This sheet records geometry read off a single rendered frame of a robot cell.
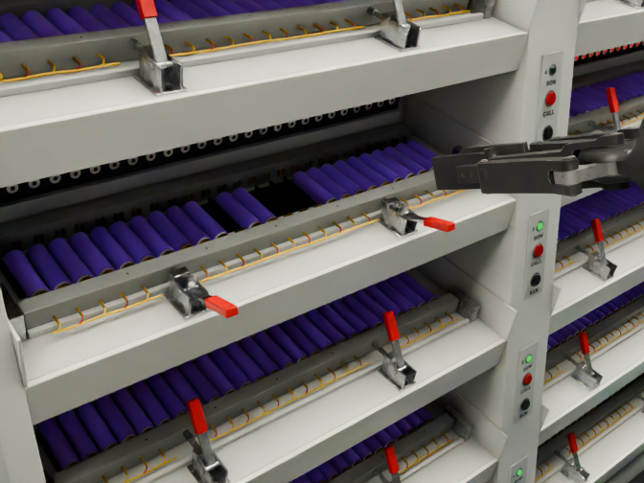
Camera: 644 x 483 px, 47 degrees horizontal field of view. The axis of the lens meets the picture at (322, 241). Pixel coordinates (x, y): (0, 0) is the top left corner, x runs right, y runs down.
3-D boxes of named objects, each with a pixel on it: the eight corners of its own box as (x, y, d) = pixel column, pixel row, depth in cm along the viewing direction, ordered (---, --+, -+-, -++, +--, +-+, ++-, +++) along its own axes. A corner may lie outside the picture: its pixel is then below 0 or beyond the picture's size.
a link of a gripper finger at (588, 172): (654, 174, 51) (625, 193, 48) (582, 180, 55) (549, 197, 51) (650, 140, 51) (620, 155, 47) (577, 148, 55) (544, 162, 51)
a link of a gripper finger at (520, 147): (521, 143, 62) (527, 141, 63) (460, 149, 68) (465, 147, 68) (527, 177, 63) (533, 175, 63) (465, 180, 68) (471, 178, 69)
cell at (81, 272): (67, 250, 72) (96, 287, 68) (48, 256, 71) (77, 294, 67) (65, 235, 71) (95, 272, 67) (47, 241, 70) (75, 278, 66)
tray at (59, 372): (507, 229, 94) (529, 164, 89) (30, 426, 60) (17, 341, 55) (401, 157, 106) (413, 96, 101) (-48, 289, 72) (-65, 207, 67)
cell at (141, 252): (126, 233, 75) (156, 267, 71) (109, 238, 74) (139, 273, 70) (126, 218, 74) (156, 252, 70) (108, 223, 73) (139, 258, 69)
